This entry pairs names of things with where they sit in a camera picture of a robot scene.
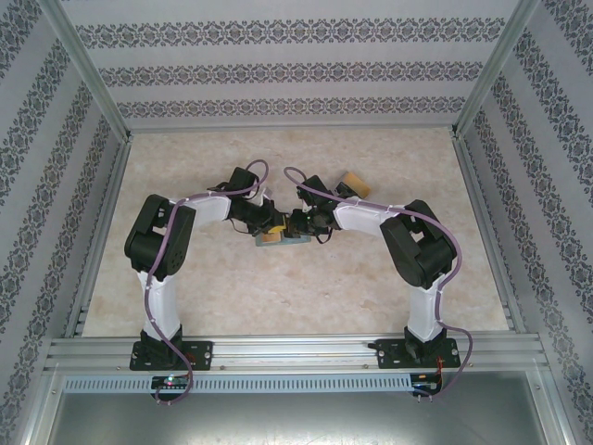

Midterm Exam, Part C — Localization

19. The grey blue card holder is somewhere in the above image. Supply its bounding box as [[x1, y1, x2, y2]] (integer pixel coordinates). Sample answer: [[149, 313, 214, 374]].
[[252, 231, 311, 250]]

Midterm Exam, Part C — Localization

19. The grey metal sheet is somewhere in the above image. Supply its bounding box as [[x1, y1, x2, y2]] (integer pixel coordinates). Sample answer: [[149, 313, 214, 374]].
[[44, 391, 552, 445]]

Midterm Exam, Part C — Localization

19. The aluminium mounting rail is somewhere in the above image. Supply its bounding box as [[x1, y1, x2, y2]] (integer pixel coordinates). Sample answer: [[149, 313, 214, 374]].
[[44, 334, 544, 373]]

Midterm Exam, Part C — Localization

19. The aluminium side rail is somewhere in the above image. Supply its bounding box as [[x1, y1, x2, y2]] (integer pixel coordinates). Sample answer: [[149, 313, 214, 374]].
[[449, 132, 529, 334], [62, 136, 134, 338]]

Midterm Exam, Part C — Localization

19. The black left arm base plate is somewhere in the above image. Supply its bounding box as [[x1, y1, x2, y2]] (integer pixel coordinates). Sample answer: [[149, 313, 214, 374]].
[[129, 339, 215, 373]]

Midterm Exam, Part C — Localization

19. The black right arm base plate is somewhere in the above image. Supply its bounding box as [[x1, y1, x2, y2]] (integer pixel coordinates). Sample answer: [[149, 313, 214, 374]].
[[374, 337, 461, 371]]

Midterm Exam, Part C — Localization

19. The slotted grey cable duct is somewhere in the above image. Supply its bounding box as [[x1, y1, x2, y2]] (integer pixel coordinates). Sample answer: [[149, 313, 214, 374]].
[[62, 373, 414, 395]]

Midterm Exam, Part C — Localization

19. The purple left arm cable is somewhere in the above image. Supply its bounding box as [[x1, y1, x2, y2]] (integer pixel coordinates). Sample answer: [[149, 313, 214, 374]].
[[143, 159, 271, 405]]

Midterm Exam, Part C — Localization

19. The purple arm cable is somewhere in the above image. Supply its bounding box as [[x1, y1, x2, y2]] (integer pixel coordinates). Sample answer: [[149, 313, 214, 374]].
[[143, 159, 271, 405], [283, 166, 474, 401]]

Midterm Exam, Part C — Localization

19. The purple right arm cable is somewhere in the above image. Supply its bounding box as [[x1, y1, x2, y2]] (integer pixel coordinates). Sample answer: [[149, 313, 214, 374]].
[[283, 166, 474, 401]]

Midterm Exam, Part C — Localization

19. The aluminium frame upright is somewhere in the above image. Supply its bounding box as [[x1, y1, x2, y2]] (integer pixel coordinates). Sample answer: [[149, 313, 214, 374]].
[[449, 0, 542, 139], [39, 0, 134, 146]]

